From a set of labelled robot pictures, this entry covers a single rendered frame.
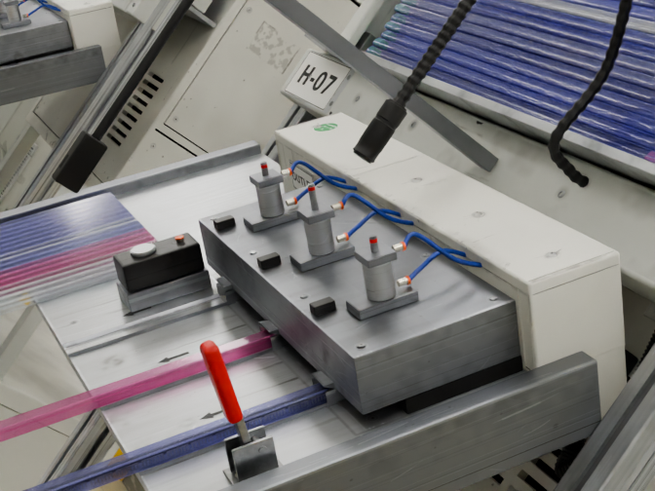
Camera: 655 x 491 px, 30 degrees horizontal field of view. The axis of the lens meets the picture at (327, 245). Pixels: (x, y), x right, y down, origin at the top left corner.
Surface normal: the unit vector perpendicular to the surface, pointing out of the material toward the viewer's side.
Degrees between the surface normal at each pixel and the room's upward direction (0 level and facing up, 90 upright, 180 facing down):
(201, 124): 90
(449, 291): 48
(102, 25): 90
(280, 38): 90
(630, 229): 90
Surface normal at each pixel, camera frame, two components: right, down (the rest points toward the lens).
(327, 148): -0.15, -0.91
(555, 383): 0.41, 0.30
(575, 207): -0.72, -0.47
